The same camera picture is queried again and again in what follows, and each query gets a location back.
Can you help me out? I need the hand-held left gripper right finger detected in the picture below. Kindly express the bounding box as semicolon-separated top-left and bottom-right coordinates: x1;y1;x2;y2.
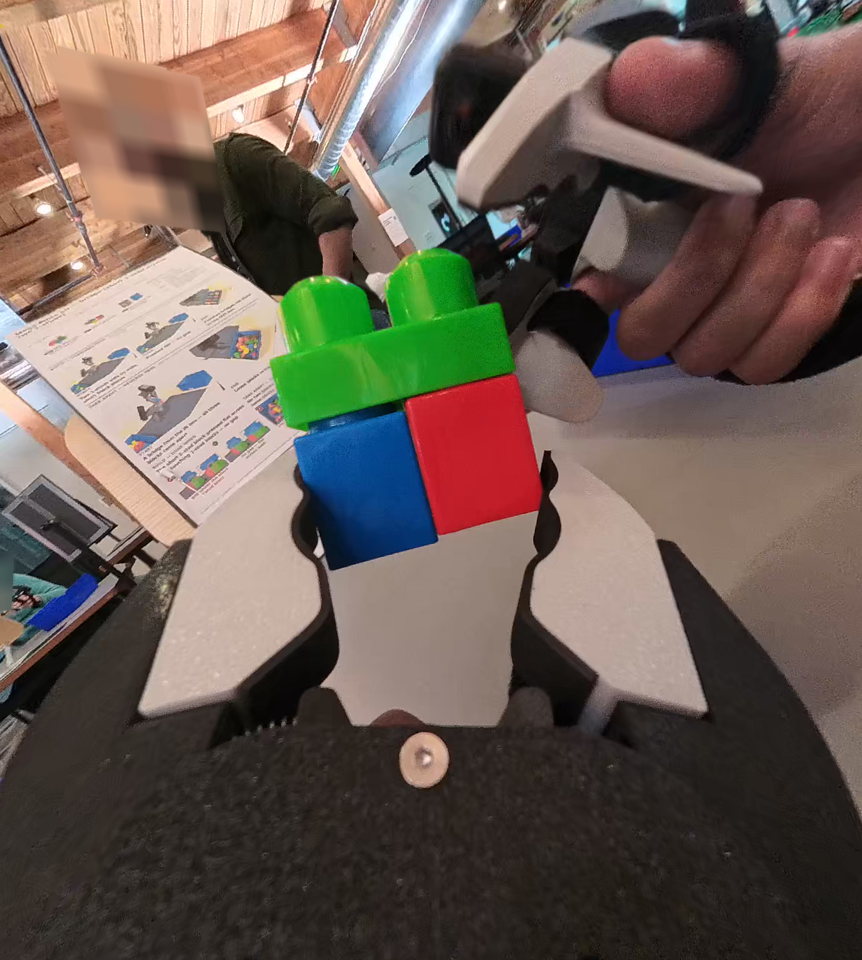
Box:
512;449;711;720

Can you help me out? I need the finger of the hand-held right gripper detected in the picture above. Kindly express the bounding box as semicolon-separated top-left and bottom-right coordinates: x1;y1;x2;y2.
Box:
457;38;765;211
526;330;606;426

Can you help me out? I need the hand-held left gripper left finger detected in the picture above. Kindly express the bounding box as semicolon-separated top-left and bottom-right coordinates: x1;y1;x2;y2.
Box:
137;464;340;720

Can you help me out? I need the red mega block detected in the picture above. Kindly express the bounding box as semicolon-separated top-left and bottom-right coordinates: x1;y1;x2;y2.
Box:
403;374;546;538

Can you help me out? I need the green mega block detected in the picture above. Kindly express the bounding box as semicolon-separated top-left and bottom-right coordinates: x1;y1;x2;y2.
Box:
269;248;519;433

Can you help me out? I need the blue mega block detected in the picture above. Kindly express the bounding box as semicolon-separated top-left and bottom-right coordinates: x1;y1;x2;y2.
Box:
292;407;441;573

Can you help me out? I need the person's right hand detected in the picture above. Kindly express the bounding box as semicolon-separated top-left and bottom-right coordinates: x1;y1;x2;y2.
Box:
572;12;862;388

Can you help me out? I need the printed instruction sheet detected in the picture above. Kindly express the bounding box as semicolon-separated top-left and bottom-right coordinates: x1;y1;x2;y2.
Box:
7;245;306;525

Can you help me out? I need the silver ventilation duct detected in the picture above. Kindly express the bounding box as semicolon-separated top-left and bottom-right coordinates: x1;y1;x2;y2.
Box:
310;0;480;184

